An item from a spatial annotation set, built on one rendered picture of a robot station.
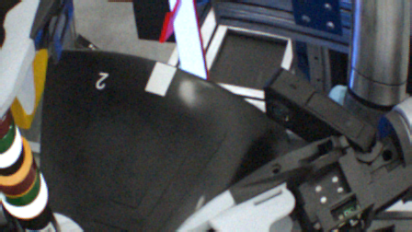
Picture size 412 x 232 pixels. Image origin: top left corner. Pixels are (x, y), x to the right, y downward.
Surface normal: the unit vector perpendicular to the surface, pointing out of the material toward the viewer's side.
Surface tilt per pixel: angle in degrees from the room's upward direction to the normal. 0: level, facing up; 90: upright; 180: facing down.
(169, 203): 11
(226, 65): 0
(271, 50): 0
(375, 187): 6
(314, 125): 94
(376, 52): 63
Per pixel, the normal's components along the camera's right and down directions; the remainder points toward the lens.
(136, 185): 0.04, -0.64
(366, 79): -0.65, 0.28
